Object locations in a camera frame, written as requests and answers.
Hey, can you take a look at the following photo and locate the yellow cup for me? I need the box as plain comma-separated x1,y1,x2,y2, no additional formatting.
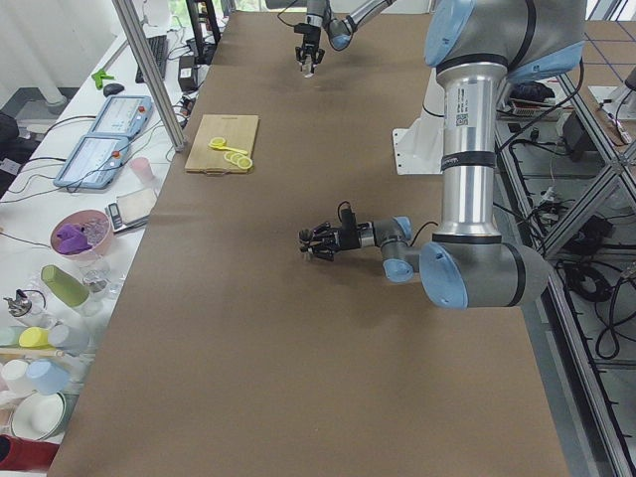
18,327,51,349

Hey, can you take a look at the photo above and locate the green cup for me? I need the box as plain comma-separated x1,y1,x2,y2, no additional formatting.
41,264,89,308

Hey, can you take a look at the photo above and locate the blue teach pendant near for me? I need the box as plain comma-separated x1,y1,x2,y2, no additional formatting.
53,134,131,191

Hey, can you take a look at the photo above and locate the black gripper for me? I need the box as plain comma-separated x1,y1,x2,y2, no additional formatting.
295,24,325,70
298,222,373,261

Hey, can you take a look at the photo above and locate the steel jigger measuring cup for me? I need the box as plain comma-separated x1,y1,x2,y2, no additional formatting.
298,229,313,259

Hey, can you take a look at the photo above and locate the clear glass shaker cup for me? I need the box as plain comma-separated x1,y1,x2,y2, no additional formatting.
300,62,315,79

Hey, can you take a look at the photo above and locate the bamboo cutting board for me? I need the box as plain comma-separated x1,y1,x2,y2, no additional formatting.
185,114,259,175

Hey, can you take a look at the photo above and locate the blue teach pendant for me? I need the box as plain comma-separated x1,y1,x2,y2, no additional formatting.
53,134,131,191
89,95,153,139

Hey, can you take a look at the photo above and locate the pink bowl with purple cloth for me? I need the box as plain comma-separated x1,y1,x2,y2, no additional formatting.
50,210,114,260

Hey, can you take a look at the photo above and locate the lemon slice on knife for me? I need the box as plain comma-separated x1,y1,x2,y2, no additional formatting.
209,136,227,150

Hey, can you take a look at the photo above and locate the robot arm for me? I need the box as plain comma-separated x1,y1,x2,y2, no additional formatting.
293,0,394,78
299,1,586,309

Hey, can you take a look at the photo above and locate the black keyboard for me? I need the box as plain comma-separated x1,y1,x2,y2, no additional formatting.
134,34,170,84

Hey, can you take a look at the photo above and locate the light blue cup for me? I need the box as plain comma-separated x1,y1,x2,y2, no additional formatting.
26,359,71,396

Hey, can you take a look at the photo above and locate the lemon slice top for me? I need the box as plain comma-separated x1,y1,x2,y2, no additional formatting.
237,156,253,170

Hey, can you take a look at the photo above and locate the white kitchen scale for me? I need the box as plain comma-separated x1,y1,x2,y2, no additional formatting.
105,188,157,234

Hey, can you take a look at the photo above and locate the pink cup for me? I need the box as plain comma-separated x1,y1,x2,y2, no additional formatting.
129,157,155,186

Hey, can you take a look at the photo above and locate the white bowl green rim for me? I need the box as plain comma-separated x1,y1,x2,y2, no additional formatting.
10,393,67,440

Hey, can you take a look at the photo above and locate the blue teach pendant far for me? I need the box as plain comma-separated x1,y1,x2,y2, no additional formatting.
89,95,153,139

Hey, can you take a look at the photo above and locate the black computer mouse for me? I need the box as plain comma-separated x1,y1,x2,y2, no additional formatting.
102,82,125,97

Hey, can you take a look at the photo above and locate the aluminium frame post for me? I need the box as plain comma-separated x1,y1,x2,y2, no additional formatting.
112,0,186,152

